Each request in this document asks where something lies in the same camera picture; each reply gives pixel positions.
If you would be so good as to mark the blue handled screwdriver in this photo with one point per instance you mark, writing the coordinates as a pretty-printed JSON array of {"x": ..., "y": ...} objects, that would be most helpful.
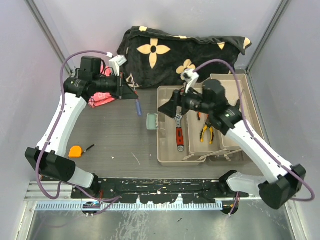
[{"x": 137, "y": 101}]

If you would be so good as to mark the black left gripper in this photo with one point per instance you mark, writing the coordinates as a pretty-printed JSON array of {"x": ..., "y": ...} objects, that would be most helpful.
[{"x": 127, "y": 92}]

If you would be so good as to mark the red handled adjustable wrench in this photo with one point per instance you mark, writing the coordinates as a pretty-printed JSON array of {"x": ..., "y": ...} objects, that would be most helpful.
[{"x": 179, "y": 132}]

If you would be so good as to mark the orange tape measure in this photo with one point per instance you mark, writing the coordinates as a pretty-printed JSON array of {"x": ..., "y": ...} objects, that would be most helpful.
[{"x": 75, "y": 152}]

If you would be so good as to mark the aluminium frame rail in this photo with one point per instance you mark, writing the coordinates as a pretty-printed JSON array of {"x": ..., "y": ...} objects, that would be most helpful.
[{"x": 179, "y": 202}]

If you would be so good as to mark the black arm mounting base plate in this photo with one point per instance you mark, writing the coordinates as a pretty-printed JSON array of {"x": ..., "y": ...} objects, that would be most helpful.
[{"x": 161, "y": 191}]

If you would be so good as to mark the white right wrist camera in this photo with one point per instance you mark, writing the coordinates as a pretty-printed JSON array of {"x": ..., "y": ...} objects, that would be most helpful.
[{"x": 190, "y": 76}]

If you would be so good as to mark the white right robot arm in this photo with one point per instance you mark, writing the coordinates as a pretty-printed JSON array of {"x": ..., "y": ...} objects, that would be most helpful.
[{"x": 280, "y": 180}]

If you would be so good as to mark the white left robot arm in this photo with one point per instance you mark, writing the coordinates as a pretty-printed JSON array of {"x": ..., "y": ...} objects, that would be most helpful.
[{"x": 48, "y": 157}]

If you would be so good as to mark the pink printed plastic bag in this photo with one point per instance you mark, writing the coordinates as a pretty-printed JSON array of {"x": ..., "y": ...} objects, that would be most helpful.
[{"x": 99, "y": 98}]

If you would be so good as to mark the black floral plush blanket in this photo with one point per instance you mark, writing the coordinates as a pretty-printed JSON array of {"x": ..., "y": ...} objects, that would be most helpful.
[{"x": 156, "y": 58}]

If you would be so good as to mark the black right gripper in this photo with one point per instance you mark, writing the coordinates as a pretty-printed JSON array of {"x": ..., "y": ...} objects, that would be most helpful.
[{"x": 170, "y": 108}]

